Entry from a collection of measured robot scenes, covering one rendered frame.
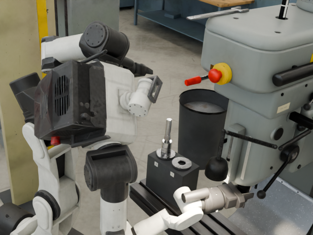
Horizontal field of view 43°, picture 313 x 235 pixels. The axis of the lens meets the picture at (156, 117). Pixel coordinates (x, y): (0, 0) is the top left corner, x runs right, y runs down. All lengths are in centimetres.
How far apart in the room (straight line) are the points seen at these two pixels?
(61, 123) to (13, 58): 155
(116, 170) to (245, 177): 44
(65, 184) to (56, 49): 57
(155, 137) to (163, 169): 230
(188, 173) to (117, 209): 55
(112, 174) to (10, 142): 179
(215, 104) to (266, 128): 252
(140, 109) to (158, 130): 302
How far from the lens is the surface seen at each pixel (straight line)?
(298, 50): 113
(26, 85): 155
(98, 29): 130
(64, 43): 144
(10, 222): 212
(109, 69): 128
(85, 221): 313
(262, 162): 134
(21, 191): 321
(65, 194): 171
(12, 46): 267
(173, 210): 184
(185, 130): 351
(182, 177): 174
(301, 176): 184
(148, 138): 407
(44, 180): 169
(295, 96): 124
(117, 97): 127
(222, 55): 112
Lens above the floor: 218
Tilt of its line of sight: 29 degrees down
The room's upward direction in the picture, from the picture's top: 5 degrees clockwise
